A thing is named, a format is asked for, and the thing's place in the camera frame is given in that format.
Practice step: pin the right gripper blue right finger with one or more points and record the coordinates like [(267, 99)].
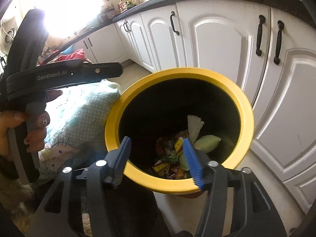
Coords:
[(194, 163)]

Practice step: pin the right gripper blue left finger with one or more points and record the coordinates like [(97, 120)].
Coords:
[(121, 157)]

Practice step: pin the maroon snack packet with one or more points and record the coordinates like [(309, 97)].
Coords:
[(177, 173)]

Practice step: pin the green knitted cloth roll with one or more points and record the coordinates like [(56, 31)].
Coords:
[(206, 143)]

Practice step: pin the yellow white snack box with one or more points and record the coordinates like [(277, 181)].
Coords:
[(174, 148)]

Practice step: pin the white paper cupcake liner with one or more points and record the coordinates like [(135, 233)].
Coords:
[(195, 124)]

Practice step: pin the red cylindrical bottle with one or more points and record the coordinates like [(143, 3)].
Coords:
[(160, 147)]

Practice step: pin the yellow rimmed black trash bin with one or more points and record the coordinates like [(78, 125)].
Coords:
[(157, 106)]

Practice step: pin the hello kitty bed sheet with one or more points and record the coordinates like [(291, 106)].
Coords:
[(75, 135)]

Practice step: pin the red floral blanket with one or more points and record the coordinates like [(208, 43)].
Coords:
[(78, 54)]

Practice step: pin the condiment bottles group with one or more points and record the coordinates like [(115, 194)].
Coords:
[(124, 5)]

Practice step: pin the white lower cabinets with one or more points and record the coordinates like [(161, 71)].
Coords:
[(268, 53)]

